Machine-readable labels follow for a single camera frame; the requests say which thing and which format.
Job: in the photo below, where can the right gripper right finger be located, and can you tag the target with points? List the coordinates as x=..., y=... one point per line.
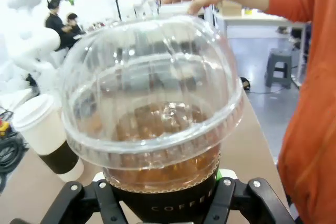
x=244, y=203

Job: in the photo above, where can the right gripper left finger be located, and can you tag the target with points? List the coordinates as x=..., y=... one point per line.
x=86, y=205

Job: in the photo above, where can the clear dome lid cup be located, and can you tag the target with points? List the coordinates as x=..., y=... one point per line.
x=157, y=77

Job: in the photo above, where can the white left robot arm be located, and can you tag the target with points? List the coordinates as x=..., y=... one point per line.
x=31, y=48

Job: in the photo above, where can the seated person black clothes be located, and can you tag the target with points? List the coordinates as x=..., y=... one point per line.
x=73, y=24
x=55, y=27

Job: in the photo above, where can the white paper cup black sleeve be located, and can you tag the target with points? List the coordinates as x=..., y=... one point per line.
x=39, y=129

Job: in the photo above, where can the person in orange hoodie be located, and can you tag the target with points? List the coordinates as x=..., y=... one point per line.
x=315, y=129

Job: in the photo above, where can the yellow red emergency button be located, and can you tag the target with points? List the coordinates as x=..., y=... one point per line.
x=4, y=129

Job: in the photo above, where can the small cardboard box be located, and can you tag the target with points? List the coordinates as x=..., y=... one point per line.
x=231, y=7

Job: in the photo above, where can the grey plastic stool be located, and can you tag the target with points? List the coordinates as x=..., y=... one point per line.
x=278, y=58

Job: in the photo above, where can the white table grey legs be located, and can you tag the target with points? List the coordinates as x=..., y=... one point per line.
x=257, y=20

